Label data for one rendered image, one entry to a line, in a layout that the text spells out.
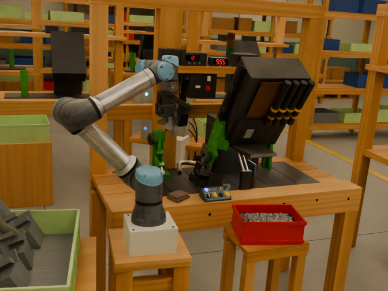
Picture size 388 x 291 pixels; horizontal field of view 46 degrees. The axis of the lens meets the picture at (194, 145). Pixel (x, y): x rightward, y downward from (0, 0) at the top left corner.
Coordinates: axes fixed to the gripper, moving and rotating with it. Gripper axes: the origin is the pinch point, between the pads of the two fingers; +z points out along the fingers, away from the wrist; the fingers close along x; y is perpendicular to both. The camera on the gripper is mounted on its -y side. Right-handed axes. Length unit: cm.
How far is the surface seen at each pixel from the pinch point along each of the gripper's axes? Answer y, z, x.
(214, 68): -44, -24, -53
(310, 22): -116, -53, -65
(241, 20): -398, -49, -711
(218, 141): -37.9, 13.5, -27.9
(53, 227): 53, 41, 0
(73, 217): 45, 37, 2
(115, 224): 24, 46, -5
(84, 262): 43, 50, 19
